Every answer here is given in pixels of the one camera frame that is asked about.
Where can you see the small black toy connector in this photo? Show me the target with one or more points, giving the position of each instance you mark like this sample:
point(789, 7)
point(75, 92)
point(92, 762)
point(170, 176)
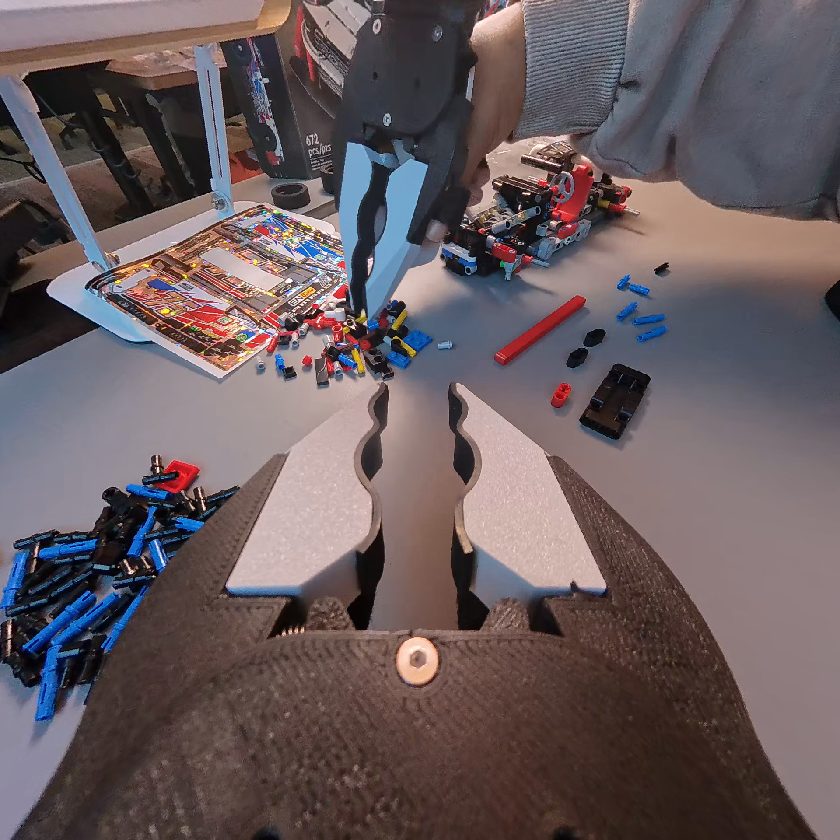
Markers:
point(595, 341)
point(577, 361)

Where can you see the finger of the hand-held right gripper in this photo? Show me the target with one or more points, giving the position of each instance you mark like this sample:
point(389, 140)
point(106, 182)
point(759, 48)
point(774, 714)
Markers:
point(403, 210)
point(351, 184)

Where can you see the black toy set box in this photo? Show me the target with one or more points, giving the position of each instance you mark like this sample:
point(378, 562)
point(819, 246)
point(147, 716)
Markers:
point(308, 85)

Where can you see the person's right forearm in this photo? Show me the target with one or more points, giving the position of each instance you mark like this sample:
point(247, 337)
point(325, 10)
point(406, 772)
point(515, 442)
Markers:
point(689, 85)

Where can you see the black toy tyre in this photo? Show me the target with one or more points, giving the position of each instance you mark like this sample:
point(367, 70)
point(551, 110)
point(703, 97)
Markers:
point(328, 184)
point(282, 197)

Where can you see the holographic sticker sheet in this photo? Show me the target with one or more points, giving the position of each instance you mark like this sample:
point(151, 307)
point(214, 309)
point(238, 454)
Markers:
point(197, 295)

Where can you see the black power adapter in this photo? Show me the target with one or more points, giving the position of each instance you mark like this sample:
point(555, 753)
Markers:
point(26, 229)

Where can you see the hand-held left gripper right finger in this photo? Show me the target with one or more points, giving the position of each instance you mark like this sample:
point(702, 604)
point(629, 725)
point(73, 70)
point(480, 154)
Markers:
point(525, 525)

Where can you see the partly built toy car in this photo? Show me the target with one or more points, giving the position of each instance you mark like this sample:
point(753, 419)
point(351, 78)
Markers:
point(544, 216)

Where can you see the long red toy beam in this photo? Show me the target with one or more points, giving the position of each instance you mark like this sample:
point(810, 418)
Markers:
point(538, 330)

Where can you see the pile of mixed toy bricks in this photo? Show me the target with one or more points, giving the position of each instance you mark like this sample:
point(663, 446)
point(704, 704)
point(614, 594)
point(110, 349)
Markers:
point(367, 348)

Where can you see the black toy panel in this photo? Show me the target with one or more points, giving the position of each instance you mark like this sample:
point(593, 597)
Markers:
point(615, 400)

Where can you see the person's right hand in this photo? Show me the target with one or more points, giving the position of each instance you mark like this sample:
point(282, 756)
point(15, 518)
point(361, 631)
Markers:
point(499, 85)

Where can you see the small red toy connector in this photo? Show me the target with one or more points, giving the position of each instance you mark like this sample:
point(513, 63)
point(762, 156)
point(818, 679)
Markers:
point(561, 395)

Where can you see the white book stand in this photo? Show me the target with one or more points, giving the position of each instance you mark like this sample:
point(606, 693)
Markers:
point(69, 298)

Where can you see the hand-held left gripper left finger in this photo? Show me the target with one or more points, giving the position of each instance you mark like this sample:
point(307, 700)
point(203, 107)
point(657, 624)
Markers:
point(302, 525)

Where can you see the pile of blue black pins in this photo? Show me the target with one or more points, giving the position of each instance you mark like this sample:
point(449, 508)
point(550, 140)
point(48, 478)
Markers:
point(85, 577)

